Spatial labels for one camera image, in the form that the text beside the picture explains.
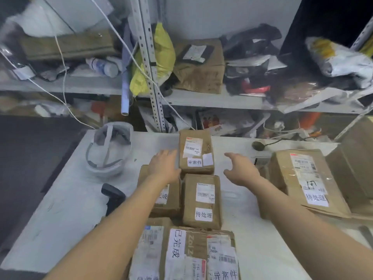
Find person's left hand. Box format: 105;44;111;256
148;149;182;184

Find person's right hand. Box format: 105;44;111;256
223;152;261;189

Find person's right forearm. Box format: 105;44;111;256
254;180;373;280

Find person's left forearm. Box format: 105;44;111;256
44;173;180;280

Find small cardboard parcel, two white stickers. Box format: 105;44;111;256
178;129;215;175

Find brown cardboard parcel, side label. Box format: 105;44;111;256
137;164;182;218

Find tall cardboard parcel, white labels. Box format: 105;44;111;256
182;174;222;230

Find black barcode scanner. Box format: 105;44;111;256
101;183;126;217

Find white headset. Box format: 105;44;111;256
85;121;134;182

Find large flat cardboard parcel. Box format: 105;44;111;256
268;149;352;220

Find cardboard parcel, printed brown tape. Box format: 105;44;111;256
164;227;208;280

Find cardboard parcel, blue-edged label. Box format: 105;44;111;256
128;217;173;280

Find worn cardboard parcel, crumpled labels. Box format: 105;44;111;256
206;229;241;280

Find white plastic tube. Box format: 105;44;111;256
121;67;131;116

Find crumpled cardboard box, black pouch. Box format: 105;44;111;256
172;39;226;94

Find grey metal shelf rack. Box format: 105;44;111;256
0;0;373;142

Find yellow plastic bag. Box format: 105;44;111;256
129;22;176;97

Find large open cardboard carton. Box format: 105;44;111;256
325;116;373;215

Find clear plastic bottle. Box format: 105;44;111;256
86;57;119;78

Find black plastic bags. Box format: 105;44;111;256
220;23;282;61

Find white and yellow mailer bag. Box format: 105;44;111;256
304;36;373;89

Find flat brown cardboard package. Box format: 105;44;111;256
20;30;118;61

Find white cable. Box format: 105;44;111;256
26;0;194;131

